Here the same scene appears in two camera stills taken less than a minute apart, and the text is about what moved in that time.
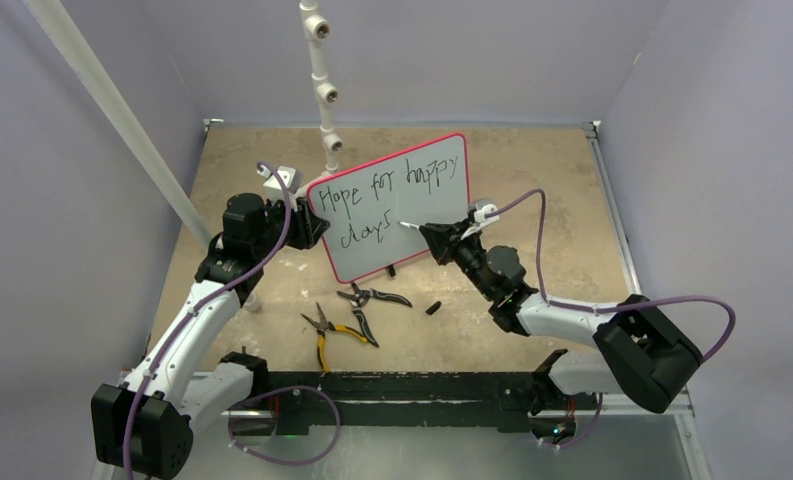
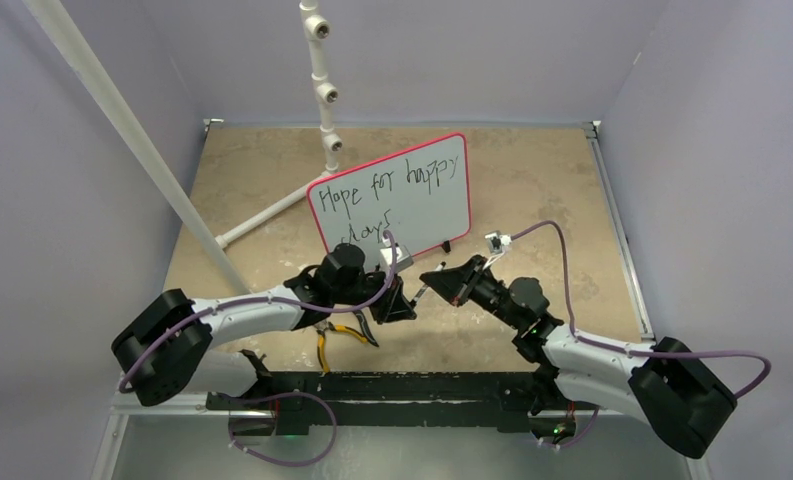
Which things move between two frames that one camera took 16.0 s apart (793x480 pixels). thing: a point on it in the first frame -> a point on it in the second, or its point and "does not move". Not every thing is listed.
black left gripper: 308,226 -> 393,303
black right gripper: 438,235 -> 458,285
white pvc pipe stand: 317,29 does not move
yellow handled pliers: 321,325 does not move
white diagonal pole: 82,55 does not move
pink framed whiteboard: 364,206 does not move
